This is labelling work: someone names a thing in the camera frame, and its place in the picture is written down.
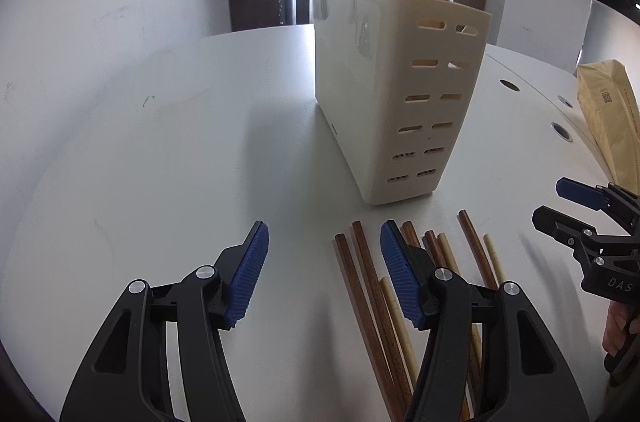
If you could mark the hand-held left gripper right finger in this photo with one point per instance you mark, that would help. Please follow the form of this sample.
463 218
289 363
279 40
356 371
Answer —
397 272

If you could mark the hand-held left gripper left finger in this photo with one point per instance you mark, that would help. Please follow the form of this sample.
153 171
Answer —
247 272

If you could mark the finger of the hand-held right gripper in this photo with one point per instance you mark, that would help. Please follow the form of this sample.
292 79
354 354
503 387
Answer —
580 192
557 224

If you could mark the bunch of wooden chopsticks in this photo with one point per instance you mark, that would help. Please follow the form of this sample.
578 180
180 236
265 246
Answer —
365 252

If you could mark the cream plastic utensil holder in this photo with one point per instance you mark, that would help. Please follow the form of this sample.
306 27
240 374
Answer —
350 77

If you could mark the person's right hand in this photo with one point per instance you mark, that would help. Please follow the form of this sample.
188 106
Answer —
615 327

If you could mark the brown paper bag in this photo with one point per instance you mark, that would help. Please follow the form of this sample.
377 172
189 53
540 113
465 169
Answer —
610 112

